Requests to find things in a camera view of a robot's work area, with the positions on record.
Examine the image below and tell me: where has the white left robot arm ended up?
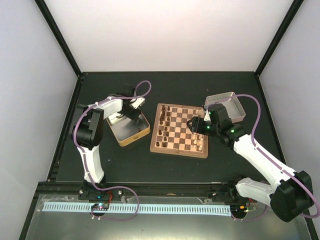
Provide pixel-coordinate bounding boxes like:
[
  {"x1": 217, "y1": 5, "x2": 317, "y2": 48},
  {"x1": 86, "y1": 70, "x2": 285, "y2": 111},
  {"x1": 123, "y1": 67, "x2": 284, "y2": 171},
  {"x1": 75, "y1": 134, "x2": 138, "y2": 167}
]
[{"x1": 70, "y1": 87, "x2": 145, "y2": 200}]

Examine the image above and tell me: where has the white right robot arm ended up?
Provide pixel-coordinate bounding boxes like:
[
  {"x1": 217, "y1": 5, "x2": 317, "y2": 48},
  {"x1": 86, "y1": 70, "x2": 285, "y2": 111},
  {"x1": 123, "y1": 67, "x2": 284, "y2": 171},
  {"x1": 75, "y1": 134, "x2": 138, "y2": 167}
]
[{"x1": 186, "y1": 103, "x2": 319, "y2": 222}]

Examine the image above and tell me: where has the wooden folding chess board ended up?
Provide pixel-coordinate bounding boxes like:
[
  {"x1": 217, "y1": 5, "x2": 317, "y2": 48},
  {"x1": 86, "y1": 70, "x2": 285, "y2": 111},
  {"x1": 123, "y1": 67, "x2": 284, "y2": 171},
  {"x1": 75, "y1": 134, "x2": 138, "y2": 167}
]
[{"x1": 150, "y1": 103, "x2": 209, "y2": 159}]

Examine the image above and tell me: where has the right controller board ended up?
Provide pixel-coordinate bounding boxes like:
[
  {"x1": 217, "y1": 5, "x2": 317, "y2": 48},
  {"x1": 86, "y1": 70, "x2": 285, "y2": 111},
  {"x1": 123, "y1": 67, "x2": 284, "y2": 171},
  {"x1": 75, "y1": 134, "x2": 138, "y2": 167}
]
[{"x1": 230, "y1": 203, "x2": 258, "y2": 214}]

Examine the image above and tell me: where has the controller board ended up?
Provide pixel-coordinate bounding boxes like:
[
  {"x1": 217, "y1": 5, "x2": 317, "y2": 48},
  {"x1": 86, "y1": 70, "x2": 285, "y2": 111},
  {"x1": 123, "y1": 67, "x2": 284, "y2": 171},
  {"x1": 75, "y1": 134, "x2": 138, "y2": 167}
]
[
  {"x1": 91, "y1": 203, "x2": 109, "y2": 211},
  {"x1": 230, "y1": 203, "x2": 258, "y2": 214}
]

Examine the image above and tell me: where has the left controller board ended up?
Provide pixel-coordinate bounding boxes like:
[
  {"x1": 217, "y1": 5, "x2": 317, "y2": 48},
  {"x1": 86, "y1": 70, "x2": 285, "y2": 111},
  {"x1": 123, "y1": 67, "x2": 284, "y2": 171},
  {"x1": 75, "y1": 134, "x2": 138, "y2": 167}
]
[{"x1": 91, "y1": 203, "x2": 109, "y2": 211}]

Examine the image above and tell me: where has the yellow bear tin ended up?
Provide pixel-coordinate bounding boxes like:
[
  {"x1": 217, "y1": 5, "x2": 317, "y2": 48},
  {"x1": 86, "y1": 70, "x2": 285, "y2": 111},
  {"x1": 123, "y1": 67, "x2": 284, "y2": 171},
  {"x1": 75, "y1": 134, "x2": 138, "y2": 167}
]
[{"x1": 106, "y1": 113, "x2": 151, "y2": 147}]

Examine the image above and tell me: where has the pink metal tin tray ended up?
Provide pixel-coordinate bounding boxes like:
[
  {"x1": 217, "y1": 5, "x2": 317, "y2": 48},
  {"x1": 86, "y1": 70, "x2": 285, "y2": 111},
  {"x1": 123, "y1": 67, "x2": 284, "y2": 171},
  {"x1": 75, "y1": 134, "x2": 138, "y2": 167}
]
[{"x1": 204, "y1": 91, "x2": 246, "y2": 123}]

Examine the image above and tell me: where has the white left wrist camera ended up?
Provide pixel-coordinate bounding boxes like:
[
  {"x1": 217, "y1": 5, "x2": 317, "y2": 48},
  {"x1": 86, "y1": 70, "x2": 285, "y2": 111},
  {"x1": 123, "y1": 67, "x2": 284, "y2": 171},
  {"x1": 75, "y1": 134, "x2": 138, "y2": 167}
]
[{"x1": 130, "y1": 97, "x2": 145, "y2": 109}]

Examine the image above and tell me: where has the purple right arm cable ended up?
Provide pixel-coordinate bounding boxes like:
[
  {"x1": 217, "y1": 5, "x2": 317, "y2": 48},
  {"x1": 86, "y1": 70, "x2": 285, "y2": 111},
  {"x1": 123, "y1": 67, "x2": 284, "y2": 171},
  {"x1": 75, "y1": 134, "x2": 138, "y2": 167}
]
[{"x1": 204, "y1": 94, "x2": 320, "y2": 222}]

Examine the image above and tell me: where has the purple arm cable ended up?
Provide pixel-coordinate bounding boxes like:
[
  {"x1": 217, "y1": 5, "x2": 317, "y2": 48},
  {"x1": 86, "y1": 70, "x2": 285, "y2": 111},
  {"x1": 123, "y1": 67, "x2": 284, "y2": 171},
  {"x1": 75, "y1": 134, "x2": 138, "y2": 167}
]
[
  {"x1": 204, "y1": 94, "x2": 320, "y2": 222},
  {"x1": 72, "y1": 80, "x2": 152, "y2": 221}
]

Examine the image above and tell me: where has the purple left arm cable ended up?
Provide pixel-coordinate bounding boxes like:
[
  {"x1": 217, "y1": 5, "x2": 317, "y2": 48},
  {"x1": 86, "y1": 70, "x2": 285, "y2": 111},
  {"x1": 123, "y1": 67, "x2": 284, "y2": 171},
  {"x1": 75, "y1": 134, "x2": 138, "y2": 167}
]
[{"x1": 72, "y1": 80, "x2": 152, "y2": 221}]

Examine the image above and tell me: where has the black mounting rail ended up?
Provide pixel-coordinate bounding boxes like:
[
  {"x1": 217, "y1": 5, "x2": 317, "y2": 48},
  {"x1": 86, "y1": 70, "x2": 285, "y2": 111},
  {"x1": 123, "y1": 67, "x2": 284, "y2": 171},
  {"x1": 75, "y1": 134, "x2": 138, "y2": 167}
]
[{"x1": 35, "y1": 182, "x2": 249, "y2": 204}]

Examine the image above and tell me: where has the white slotted cable duct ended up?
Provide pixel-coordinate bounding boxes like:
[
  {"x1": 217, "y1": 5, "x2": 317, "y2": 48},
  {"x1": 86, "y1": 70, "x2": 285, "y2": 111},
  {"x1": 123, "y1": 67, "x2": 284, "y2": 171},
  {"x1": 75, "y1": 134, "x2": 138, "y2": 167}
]
[{"x1": 42, "y1": 202, "x2": 232, "y2": 217}]

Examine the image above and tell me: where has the black frame post right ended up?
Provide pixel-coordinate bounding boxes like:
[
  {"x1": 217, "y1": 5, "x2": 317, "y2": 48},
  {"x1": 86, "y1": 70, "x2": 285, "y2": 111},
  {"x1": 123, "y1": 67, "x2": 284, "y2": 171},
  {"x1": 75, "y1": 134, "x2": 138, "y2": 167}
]
[{"x1": 254, "y1": 0, "x2": 305, "y2": 76}]

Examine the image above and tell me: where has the black frame post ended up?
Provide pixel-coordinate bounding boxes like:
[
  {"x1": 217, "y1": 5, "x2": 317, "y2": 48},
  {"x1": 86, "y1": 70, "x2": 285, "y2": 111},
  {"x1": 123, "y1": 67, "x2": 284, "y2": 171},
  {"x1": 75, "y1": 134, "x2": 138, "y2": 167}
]
[
  {"x1": 254, "y1": 0, "x2": 305, "y2": 76},
  {"x1": 34, "y1": 0, "x2": 83, "y2": 77}
]

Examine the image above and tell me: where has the black frame post left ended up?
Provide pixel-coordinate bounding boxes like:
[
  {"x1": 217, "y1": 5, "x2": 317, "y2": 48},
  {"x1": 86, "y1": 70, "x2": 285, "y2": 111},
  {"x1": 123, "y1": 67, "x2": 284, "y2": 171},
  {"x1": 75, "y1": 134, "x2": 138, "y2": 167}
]
[{"x1": 34, "y1": 0, "x2": 83, "y2": 77}]

